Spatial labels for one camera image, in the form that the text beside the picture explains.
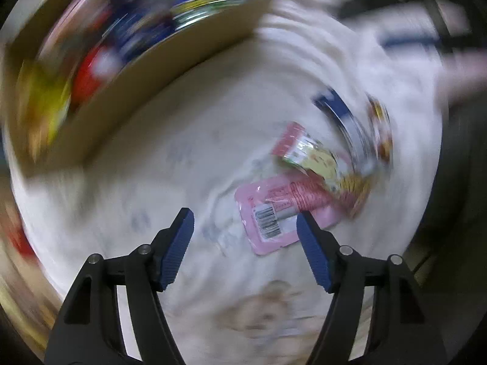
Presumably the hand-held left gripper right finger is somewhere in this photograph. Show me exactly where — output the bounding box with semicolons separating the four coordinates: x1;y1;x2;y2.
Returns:
296;210;447;365

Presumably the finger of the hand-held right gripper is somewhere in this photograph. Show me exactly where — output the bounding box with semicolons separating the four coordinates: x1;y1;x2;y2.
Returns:
380;32;442;51
335;0;405;18

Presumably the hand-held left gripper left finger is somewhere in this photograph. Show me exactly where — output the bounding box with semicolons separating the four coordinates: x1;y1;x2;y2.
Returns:
44;207;195;365

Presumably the pink snack packet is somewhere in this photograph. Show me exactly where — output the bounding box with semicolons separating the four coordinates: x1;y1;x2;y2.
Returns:
233;172;343;256

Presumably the brown cardboard box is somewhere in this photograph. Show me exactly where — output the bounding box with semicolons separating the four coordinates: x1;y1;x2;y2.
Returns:
4;0;283;180

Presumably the red snack packet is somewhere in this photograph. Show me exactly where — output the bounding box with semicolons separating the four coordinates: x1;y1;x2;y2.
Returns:
70;43;127;108

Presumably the yellow chip packet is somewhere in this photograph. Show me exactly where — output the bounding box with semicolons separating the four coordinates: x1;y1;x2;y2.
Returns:
17;61;74;160

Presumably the blue star-print snack packet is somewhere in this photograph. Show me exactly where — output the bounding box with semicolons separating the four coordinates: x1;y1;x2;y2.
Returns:
107;0;268;62

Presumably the white red-ring snack packet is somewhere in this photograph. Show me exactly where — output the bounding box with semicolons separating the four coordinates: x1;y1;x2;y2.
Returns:
38;0;115;58

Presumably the person's right forearm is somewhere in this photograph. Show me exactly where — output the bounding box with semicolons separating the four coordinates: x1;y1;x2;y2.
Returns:
436;51;487;104

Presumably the yellow cartoon snack packet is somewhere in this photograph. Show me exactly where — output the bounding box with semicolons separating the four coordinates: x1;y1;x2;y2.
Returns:
271;122;373;219

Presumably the white cartoon snack packet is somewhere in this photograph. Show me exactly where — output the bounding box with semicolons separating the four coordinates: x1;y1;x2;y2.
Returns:
365;97;395;165

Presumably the dark blue small packet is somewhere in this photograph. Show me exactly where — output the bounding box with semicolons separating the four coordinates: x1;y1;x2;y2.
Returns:
311;87;378;170

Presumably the person's grey trouser leg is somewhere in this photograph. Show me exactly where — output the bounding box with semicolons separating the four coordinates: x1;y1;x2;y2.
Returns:
411;103;487;267

